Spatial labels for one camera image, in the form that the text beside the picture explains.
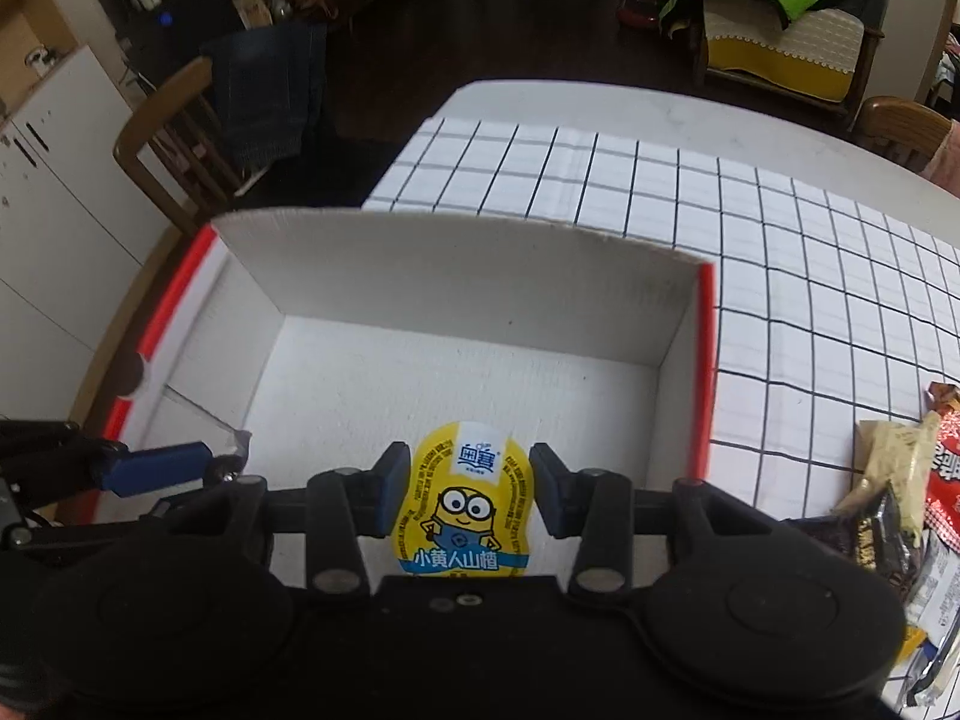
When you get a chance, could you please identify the white cabinet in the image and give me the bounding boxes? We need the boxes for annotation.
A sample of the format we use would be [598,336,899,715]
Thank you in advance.
[2,47,169,419]

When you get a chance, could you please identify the yellow minion snack pack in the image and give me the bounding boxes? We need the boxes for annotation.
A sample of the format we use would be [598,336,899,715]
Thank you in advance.
[392,421,534,577]

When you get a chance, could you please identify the dark cloth on chair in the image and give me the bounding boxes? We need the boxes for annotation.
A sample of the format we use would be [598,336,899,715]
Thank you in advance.
[202,23,334,171]

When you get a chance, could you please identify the red noodle snack bag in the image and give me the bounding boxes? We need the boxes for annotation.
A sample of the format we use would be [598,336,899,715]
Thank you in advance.
[924,382,960,553]

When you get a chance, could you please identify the dark brown chocolate packet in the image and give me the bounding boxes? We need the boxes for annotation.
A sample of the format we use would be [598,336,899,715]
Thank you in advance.
[788,484,921,601]

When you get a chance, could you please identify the red white cardboard box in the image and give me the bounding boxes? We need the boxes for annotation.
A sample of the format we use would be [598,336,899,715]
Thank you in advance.
[106,208,716,491]

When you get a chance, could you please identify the black coffee machine cabinet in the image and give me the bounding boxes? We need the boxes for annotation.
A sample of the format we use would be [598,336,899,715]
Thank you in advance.
[98,0,244,86]

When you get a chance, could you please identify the blue white cookie packet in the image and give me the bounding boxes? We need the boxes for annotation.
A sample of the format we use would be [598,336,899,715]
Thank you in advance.
[895,530,960,710]

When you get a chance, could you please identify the white black grid tablecloth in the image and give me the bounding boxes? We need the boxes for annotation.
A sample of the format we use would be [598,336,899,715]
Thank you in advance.
[366,117,958,518]

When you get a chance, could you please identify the wooden chair with pink cloth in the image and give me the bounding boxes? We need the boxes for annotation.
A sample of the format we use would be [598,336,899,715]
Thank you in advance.
[851,96,952,174]

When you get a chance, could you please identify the pink cloth on chair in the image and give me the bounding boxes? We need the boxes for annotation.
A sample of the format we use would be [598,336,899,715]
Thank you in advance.
[921,121,960,197]

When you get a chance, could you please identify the wooden chair left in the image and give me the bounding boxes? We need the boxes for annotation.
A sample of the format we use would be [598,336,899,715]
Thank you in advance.
[112,57,242,238]

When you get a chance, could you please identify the beige snack packet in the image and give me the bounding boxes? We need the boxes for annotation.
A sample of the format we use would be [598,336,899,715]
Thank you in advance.
[832,411,942,548]

